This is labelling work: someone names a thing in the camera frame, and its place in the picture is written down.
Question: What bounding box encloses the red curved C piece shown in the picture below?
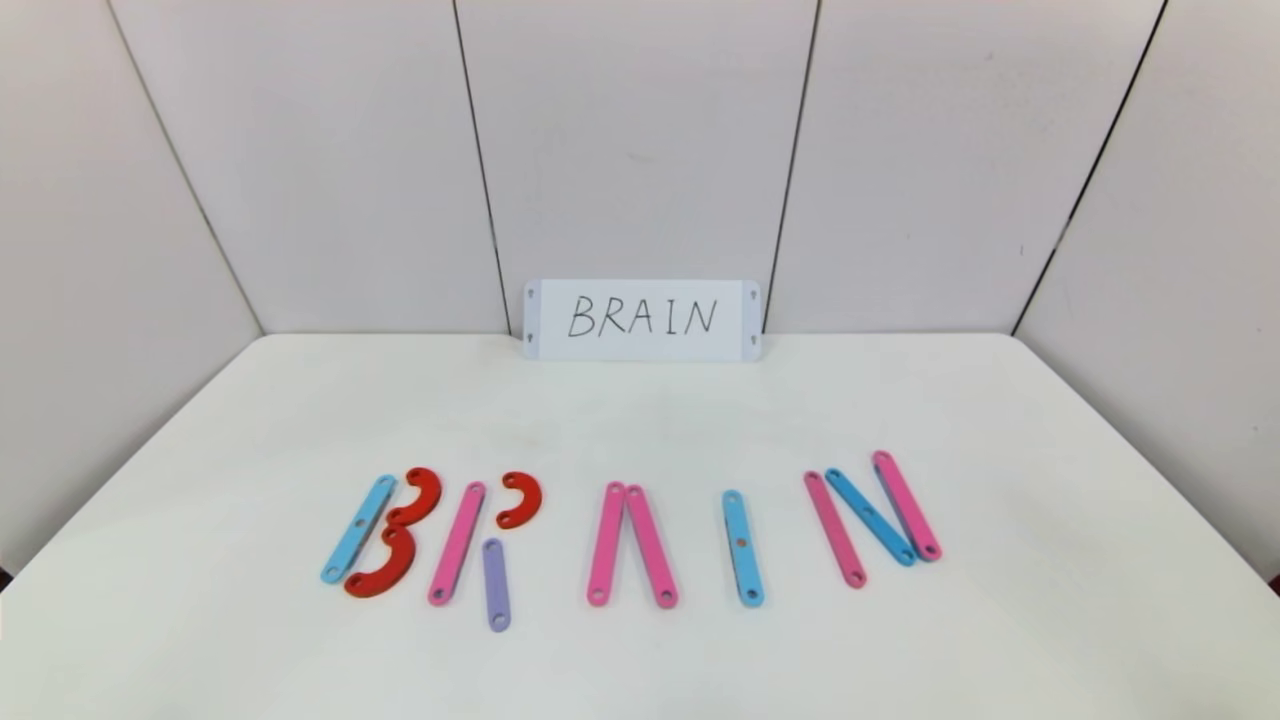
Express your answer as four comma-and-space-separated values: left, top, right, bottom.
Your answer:
384, 466, 444, 530
495, 470, 545, 531
342, 524, 418, 600

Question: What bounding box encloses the pink bar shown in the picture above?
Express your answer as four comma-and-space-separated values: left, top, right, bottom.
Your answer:
624, 483, 681, 611
802, 469, 869, 590
427, 481, 488, 608
585, 481, 628, 609
871, 449, 944, 563

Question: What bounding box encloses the short purple bar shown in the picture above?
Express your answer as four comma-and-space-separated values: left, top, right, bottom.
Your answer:
481, 537, 513, 634

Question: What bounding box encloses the cyan bar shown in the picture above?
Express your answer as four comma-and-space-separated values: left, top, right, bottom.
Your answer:
824, 466, 918, 568
721, 488, 767, 609
319, 474, 399, 586

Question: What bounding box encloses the white sign reading BRAIN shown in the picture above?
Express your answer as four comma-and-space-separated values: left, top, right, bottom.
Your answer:
523, 280, 763, 363

